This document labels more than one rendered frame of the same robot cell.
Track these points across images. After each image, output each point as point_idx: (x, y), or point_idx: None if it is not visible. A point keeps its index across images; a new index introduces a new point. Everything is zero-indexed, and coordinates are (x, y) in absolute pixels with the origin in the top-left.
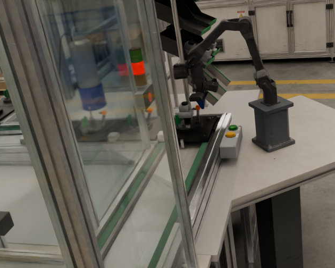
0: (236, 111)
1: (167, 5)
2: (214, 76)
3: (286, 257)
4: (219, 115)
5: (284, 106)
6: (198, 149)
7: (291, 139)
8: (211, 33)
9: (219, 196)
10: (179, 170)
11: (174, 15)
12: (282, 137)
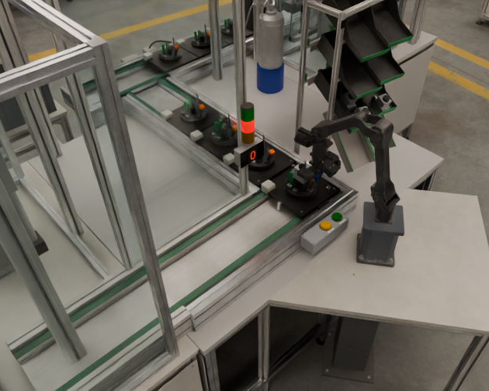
0: None
1: None
2: None
3: (350, 345)
4: (345, 188)
5: (390, 232)
6: (290, 220)
7: (391, 261)
8: (341, 121)
9: (263, 288)
10: (157, 296)
11: (334, 64)
12: (379, 256)
